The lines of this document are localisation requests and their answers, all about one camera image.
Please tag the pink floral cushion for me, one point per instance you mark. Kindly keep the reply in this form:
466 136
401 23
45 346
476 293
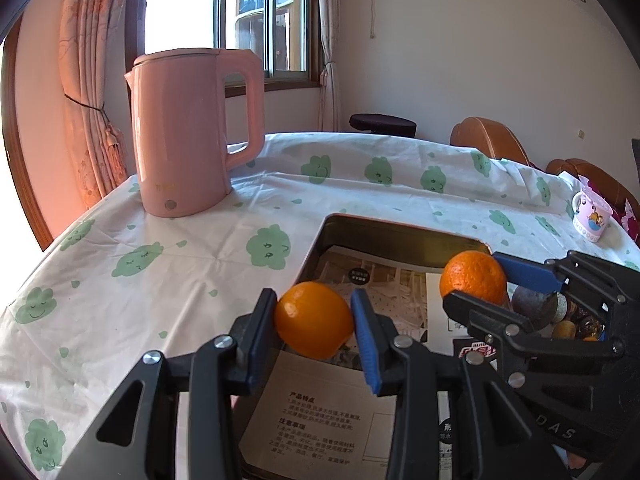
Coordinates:
627 219

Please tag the dark wrinkled date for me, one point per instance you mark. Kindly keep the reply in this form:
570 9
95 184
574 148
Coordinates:
589 328

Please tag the white green cloud tablecloth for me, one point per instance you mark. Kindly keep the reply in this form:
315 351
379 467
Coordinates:
118 281

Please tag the pink cartoon cup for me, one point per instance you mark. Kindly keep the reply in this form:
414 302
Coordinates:
591 214

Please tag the dark round stool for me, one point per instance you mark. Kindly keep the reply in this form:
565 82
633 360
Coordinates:
385 125

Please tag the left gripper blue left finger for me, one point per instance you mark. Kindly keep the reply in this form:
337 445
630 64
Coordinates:
256 346

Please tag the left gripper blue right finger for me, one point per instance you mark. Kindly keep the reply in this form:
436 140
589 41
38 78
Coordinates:
374 335

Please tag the sugarcane piece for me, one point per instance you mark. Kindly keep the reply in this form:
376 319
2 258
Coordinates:
561 308

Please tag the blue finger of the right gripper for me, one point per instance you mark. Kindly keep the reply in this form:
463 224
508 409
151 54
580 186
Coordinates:
532 275
484 321

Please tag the large bumpy tangerine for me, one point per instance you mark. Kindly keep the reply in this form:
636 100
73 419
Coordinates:
475 273

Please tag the pink electric kettle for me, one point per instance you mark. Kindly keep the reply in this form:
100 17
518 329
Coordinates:
178 113

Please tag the small smooth orange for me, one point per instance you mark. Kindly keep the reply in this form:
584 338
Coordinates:
313 320

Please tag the brown leather chair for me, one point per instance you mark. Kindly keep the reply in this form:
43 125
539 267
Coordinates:
493 139

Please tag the printed leaflet in tin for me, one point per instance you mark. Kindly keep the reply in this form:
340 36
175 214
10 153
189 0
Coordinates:
360 359

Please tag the brown leather sofa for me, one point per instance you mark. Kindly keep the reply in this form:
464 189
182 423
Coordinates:
607 186

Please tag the pink right curtain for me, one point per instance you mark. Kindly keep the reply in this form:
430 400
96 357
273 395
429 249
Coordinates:
330 115

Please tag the person's right hand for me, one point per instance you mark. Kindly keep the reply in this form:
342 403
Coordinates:
575 462

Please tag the window with brown frame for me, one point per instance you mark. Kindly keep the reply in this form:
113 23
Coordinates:
284 34

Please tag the small yellow-brown longan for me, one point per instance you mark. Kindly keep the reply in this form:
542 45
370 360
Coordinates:
565 329

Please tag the brown round mangosteen fruit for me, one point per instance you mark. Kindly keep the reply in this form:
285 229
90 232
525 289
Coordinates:
539 308

